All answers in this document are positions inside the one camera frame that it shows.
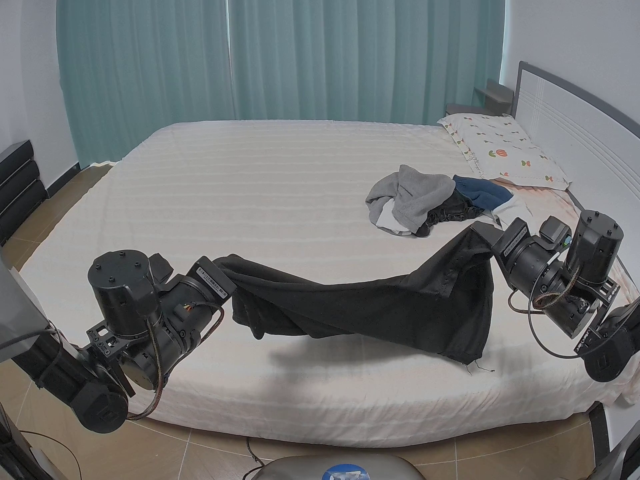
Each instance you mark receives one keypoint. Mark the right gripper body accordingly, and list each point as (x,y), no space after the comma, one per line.
(530,263)

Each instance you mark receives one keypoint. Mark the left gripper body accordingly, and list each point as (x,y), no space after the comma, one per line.
(200,293)

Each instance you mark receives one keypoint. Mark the black T-shirt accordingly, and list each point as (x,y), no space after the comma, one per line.
(375,308)

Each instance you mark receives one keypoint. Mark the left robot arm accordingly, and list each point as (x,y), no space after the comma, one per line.
(120,288)

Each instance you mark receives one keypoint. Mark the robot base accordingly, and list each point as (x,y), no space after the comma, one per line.
(330,468)

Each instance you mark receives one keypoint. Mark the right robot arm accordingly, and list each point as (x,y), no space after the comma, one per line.
(597,243)

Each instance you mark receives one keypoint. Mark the bed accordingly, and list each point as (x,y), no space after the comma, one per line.
(250,193)

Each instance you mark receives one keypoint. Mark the pile of clothes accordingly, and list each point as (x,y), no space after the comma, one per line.
(415,193)

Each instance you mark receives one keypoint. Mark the white printed pillow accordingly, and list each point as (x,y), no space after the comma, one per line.
(505,143)

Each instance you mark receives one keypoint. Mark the grey bedside table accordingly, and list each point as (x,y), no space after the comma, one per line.
(492,99)

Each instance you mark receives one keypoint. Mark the black chest of drawers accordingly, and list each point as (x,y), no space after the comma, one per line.
(17,188)

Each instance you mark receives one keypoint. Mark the blue-green curtain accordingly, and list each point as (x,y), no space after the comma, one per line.
(365,43)
(145,68)

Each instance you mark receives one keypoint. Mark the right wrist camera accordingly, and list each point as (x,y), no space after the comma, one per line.
(554,230)

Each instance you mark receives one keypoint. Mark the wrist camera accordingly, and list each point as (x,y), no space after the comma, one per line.
(554,230)
(161,268)

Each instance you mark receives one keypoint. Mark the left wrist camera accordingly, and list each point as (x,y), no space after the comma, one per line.
(161,268)

